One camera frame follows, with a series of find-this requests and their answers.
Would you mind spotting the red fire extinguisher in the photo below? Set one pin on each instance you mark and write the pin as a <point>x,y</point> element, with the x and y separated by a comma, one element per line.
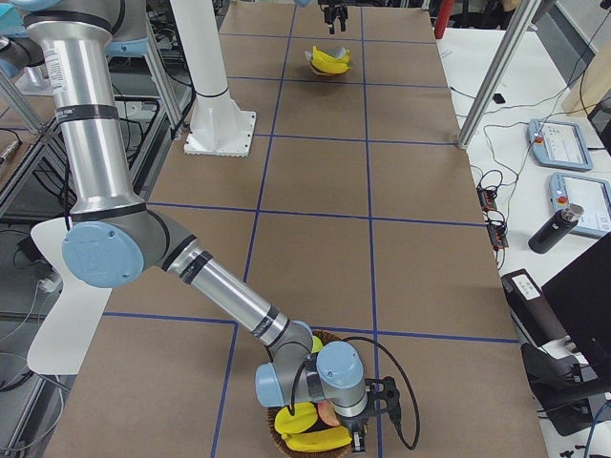
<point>443,17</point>

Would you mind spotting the aluminium frame post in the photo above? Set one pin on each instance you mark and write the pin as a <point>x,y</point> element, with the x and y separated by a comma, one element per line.
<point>523,17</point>

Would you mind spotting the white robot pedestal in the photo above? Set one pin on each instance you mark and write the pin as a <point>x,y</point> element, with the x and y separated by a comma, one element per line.
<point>218,126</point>

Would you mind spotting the teach pendant near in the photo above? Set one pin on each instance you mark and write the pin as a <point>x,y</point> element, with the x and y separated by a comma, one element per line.
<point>593,195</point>

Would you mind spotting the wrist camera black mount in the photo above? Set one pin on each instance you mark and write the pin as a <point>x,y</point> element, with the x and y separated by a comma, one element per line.
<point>383,398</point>

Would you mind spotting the teach pendant far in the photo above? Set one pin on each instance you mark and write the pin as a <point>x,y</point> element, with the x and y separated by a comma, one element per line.
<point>558,145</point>

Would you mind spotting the white chair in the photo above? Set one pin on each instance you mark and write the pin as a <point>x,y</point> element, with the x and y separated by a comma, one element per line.
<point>63,339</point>

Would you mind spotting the yellow banana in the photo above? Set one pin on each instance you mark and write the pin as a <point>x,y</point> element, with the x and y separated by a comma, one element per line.
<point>327,62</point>
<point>303,417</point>
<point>318,441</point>

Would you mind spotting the wicker fruit basket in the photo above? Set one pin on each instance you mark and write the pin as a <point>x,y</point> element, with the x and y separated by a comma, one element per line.
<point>281,446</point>

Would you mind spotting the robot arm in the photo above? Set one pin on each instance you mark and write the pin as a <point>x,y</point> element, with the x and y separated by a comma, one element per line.
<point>114,237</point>

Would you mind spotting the green pear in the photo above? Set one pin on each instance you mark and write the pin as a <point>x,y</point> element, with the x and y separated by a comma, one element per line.
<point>317,344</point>

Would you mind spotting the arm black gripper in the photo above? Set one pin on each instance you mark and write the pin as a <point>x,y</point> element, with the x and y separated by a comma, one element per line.
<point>353,423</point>
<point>334,15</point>

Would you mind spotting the teach pendant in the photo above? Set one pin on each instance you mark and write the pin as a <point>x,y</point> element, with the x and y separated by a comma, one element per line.
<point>558,145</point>
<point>593,195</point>

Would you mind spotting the black monitor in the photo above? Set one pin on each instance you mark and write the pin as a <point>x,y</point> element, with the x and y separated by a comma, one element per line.
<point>579,295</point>

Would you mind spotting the black water bottle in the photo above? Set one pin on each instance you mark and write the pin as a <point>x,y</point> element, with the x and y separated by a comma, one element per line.
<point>555,228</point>

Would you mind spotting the black label printer box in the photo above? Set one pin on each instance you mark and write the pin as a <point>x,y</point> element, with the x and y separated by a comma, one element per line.
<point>534,314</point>

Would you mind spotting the grey square plate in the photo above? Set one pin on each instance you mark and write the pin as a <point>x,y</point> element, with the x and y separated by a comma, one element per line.
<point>329,71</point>

